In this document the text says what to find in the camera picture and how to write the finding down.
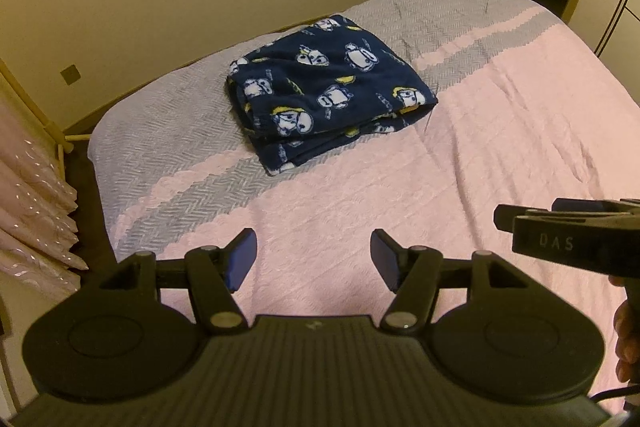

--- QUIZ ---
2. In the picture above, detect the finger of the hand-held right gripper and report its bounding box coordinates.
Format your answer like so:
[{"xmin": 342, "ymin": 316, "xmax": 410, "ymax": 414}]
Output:
[{"xmin": 493, "ymin": 198, "xmax": 640, "ymax": 234}]

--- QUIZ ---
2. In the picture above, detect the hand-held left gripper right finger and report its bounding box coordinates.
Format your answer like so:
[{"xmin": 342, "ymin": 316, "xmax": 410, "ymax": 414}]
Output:
[{"xmin": 370, "ymin": 229, "xmax": 526, "ymax": 334}]

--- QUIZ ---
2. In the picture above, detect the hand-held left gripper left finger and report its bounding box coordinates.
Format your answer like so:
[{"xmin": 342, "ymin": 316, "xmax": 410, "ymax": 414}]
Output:
[{"xmin": 102, "ymin": 227, "xmax": 259, "ymax": 334}]

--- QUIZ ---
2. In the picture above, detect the navy printed fleece garment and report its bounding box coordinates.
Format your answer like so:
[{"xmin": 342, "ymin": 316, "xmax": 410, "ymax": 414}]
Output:
[{"xmin": 226, "ymin": 14, "xmax": 439, "ymax": 178}]

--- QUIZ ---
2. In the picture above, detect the person's right hand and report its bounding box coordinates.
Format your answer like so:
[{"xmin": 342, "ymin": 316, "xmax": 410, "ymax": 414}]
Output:
[{"xmin": 614, "ymin": 301, "xmax": 640, "ymax": 384}]

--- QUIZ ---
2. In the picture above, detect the pink and grey bedspread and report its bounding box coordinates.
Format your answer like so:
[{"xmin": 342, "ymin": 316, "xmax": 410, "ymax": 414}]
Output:
[{"xmin": 87, "ymin": 0, "xmax": 640, "ymax": 414}]

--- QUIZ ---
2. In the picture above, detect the pink curtain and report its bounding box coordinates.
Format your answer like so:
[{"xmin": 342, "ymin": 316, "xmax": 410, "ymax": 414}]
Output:
[{"xmin": 0, "ymin": 72, "xmax": 84, "ymax": 297}]

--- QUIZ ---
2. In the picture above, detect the black cable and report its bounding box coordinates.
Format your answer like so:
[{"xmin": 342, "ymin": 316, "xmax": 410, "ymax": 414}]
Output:
[{"xmin": 590, "ymin": 381, "xmax": 640, "ymax": 408}]

